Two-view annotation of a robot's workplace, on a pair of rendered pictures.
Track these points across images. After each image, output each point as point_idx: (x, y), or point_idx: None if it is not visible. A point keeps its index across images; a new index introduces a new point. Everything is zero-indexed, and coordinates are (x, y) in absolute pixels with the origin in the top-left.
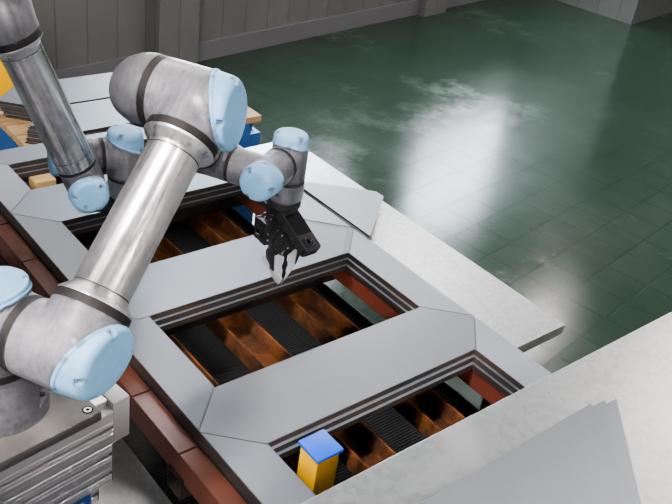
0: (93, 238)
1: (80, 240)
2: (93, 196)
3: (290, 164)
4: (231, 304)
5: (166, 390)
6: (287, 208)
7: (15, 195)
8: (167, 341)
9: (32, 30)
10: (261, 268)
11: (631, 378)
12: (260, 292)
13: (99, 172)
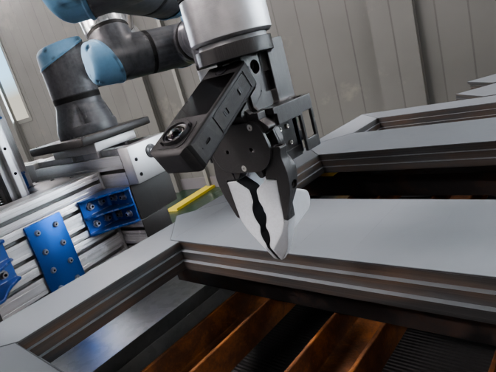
0: (384, 190)
1: (370, 188)
2: (88, 62)
3: None
4: (276, 278)
5: (21, 311)
6: (198, 59)
7: (335, 136)
8: (128, 270)
9: None
10: (376, 244)
11: None
12: (335, 283)
13: (108, 36)
